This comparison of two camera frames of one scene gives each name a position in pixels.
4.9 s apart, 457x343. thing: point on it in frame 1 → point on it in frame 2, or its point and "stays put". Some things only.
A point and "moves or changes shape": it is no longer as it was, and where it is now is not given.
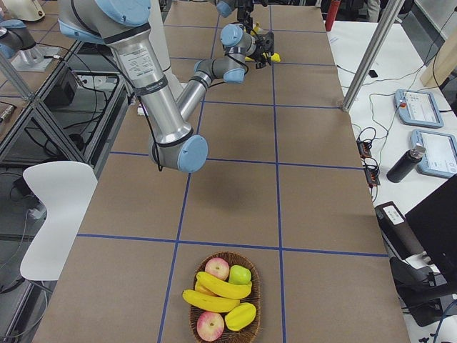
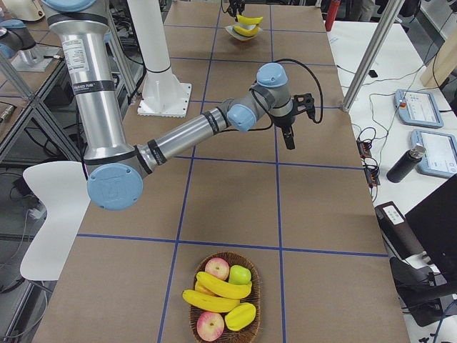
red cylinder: x=331 y=14 stays put
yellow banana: x=211 y=303 stays put
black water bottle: x=406 y=163 stays put
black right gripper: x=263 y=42 → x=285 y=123
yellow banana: x=223 y=288 stays put
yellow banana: x=275 y=57 moves or changes shape
